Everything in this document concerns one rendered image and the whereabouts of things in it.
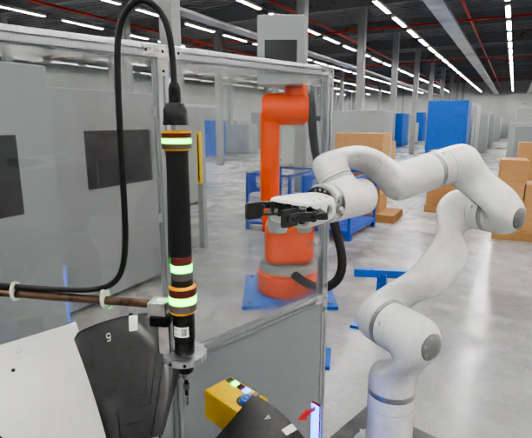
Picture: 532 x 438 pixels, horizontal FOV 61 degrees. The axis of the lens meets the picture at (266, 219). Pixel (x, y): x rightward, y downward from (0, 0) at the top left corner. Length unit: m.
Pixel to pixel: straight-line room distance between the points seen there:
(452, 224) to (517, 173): 6.70
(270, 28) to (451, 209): 3.47
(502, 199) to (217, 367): 1.19
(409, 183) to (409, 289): 0.30
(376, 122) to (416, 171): 10.05
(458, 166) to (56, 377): 1.02
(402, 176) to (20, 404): 0.93
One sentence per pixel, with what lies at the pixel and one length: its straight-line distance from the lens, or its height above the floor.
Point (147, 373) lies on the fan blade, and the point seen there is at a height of 1.37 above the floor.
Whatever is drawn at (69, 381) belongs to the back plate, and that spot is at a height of 1.27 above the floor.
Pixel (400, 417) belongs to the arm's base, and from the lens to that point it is 1.29.
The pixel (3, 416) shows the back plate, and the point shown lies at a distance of 1.10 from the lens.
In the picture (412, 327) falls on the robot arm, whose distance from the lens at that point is 1.13.
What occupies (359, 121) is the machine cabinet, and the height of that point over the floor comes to 1.80.
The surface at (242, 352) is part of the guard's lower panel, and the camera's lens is 1.95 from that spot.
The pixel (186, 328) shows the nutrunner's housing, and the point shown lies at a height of 1.50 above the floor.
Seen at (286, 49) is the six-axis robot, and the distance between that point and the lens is 4.52.
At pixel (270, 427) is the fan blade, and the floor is 1.20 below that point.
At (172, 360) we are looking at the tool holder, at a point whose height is 1.45.
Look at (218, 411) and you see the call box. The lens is 1.38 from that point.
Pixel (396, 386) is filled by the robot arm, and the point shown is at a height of 1.18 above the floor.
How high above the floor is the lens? 1.82
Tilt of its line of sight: 12 degrees down
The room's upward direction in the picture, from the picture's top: straight up
